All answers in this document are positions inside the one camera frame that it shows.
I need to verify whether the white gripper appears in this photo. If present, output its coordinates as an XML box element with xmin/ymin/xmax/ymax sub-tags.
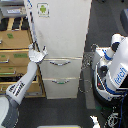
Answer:
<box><xmin>28</xmin><ymin>44</ymin><xmax>48</xmax><ymax>63</ymax></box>

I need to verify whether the white fridge door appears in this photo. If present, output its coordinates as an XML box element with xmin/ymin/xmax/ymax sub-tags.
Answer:
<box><xmin>24</xmin><ymin>0</ymin><xmax>92</xmax><ymax>58</ymax></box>

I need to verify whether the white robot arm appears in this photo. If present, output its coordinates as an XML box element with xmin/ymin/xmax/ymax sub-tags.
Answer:
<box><xmin>0</xmin><ymin>44</ymin><xmax>47</xmax><ymax>128</ymax></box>

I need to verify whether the white fridge bottom drawer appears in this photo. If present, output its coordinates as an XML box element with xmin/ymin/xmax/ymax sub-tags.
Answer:
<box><xmin>43</xmin><ymin>79</ymin><xmax>79</xmax><ymax>99</ymax></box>

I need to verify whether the wooden drawer cabinet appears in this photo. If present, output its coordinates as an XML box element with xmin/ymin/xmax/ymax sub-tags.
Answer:
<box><xmin>0</xmin><ymin>16</ymin><xmax>46</xmax><ymax>98</ymax></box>

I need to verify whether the green android sticker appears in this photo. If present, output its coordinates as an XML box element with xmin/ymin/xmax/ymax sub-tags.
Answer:
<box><xmin>37</xmin><ymin>3</ymin><xmax>49</xmax><ymax>17</ymax></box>

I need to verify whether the grey box on cabinet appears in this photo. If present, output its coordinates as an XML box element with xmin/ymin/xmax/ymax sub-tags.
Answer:
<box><xmin>0</xmin><ymin>6</ymin><xmax>26</xmax><ymax>17</ymax></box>

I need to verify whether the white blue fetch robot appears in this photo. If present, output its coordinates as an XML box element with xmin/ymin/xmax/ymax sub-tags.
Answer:
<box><xmin>92</xmin><ymin>34</ymin><xmax>128</xmax><ymax>106</ymax></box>

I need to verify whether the coiled grey cable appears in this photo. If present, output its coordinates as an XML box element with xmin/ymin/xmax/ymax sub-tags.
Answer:
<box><xmin>77</xmin><ymin>43</ymin><xmax>100</xmax><ymax>94</ymax></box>

